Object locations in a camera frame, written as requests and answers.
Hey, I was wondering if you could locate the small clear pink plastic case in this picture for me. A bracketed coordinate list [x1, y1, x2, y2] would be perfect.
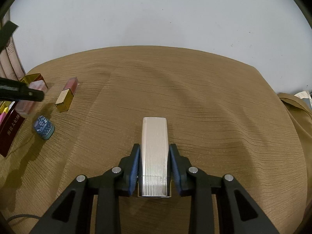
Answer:
[15, 80, 49, 116]

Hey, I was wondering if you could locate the silver ribbed lighter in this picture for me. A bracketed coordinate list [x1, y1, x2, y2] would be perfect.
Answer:
[138, 117, 171, 198]

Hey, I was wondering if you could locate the yellow red small block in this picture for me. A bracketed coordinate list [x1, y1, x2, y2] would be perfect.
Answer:
[0, 101, 12, 114]

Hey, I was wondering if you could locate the pink rectangular eraser block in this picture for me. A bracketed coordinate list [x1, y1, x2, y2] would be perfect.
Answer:
[0, 112, 7, 124]

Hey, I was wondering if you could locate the red gold toffee box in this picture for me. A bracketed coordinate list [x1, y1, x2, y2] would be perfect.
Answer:
[1, 74, 48, 157]

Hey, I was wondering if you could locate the blue patterned washi tape roll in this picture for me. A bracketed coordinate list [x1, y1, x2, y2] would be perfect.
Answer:
[33, 116, 55, 140]

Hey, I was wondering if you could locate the gold and pink lipstick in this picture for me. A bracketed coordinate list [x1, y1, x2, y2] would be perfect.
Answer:
[55, 77, 79, 113]

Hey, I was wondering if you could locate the brown fabric covered seat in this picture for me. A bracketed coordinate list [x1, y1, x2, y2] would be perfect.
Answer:
[277, 92, 312, 200]

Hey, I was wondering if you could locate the white grey item at right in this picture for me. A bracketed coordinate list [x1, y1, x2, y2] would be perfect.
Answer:
[295, 91, 312, 109]

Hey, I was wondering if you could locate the black cable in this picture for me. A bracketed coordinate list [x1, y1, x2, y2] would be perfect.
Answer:
[6, 214, 46, 225]

